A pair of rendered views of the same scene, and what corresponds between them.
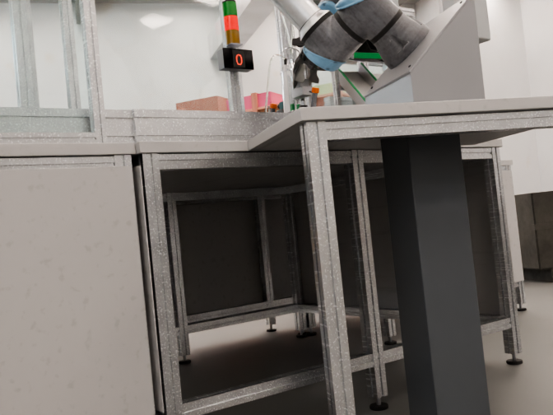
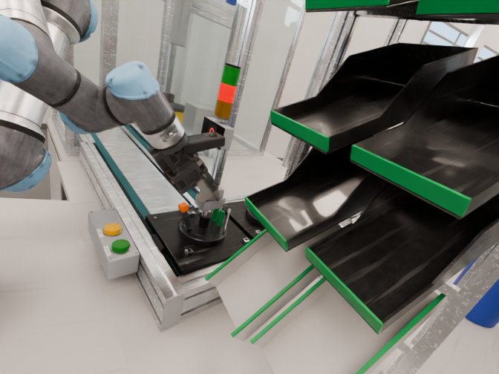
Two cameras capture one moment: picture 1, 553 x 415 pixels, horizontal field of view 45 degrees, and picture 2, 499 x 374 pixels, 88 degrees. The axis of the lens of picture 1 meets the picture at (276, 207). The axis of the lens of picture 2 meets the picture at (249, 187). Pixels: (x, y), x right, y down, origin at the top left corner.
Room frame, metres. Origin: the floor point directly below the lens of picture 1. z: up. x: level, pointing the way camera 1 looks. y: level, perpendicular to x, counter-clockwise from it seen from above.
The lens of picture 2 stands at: (2.29, -0.76, 1.42)
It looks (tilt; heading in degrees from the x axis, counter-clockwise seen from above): 24 degrees down; 79
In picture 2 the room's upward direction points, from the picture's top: 17 degrees clockwise
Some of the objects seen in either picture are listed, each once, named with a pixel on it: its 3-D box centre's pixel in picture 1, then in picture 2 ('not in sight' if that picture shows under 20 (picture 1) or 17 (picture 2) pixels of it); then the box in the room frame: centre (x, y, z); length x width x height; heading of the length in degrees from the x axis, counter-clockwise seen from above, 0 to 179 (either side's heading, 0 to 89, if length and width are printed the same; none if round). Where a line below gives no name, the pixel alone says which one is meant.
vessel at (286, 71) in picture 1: (295, 84); not in sight; (3.32, -0.15, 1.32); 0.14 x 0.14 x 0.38
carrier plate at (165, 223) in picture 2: not in sight; (201, 233); (2.32, -0.13, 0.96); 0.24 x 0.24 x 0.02; 35
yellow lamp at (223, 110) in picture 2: (232, 38); (223, 108); (2.30, 0.09, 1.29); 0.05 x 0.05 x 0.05
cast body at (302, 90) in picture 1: (299, 87); (213, 194); (2.32, -0.12, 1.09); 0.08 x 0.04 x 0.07; 35
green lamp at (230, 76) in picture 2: (230, 10); (230, 76); (2.30, 0.09, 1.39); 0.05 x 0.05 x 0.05
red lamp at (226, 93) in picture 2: (230, 24); (226, 93); (2.30, 0.09, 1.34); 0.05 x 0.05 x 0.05
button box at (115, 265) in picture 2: not in sight; (111, 240); (2.09, -0.19, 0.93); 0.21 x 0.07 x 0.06; 125
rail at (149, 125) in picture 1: (266, 128); (116, 205); (2.03, 0.01, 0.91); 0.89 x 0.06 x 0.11; 125
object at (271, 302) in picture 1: (279, 258); not in sight; (3.83, 0.01, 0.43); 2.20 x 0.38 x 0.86; 125
